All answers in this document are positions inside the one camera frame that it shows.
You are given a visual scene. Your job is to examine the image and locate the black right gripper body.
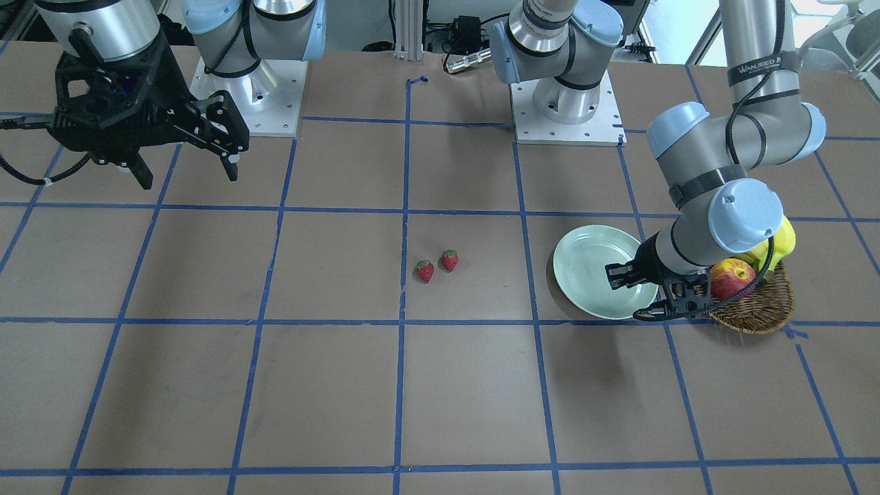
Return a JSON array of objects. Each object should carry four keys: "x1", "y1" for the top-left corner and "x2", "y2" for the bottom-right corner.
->
[{"x1": 49, "y1": 31, "x2": 250, "y2": 164}]

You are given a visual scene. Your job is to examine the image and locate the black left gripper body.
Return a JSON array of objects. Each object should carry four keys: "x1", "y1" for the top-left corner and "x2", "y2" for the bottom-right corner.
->
[{"x1": 604, "y1": 237, "x2": 712, "y2": 320}]

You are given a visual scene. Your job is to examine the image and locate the red strawberry green leaves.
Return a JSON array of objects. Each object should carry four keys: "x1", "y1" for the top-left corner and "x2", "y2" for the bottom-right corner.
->
[{"x1": 440, "y1": 250, "x2": 459, "y2": 272}]

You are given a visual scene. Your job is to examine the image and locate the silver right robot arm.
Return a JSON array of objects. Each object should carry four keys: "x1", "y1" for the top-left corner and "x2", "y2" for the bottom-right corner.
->
[{"x1": 21, "y1": 1, "x2": 327, "y2": 189}]

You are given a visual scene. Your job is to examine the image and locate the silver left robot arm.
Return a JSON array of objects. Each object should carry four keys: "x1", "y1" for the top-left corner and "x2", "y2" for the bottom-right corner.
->
[{"x1": 490, "y1": 1, "x2": 826, "y2": 322}]

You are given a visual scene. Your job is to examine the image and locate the light green plate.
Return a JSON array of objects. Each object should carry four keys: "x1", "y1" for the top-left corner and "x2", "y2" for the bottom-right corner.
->
[{"x1": 553, "y1": 225, "x2": 658, "y2": 320}]

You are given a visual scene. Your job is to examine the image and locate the red apple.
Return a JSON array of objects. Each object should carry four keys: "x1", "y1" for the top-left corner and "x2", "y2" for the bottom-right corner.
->
[{"x1": 709, "y1": 258, "x2": 756, "y2": 300}]

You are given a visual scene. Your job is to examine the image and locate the brown wicker basket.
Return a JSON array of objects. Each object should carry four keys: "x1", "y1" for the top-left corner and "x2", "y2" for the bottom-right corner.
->
[{"x1": 709, "y1": 262, "x2": 795, "y2": 334}]

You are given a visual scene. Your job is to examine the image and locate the yellow banana bunch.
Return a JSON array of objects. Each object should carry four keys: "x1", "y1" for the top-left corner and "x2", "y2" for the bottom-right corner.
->
[{"x1": 742, "y1": 216, "x2": 796, "y2": 273}]

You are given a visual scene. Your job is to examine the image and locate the black power adapter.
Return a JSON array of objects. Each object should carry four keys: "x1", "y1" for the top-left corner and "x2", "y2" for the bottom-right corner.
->
[{"x1": 452, "y1": 15, "x2": 482, "y2": 50}]

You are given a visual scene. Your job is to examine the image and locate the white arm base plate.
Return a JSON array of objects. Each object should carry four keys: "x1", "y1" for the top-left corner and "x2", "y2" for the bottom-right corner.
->
[
  {"x1": 509, "y1": 71, "x2": 628, "y2": 146},
  {"x1": 190, "y1": 59, "x2": 309, "y2": 138}
]

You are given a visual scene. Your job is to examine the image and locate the aluminium frame post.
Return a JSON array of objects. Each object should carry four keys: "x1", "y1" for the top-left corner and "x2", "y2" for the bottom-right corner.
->
[{"x1": 392, "y1": 0, "x2": 425, "y2": 65}]

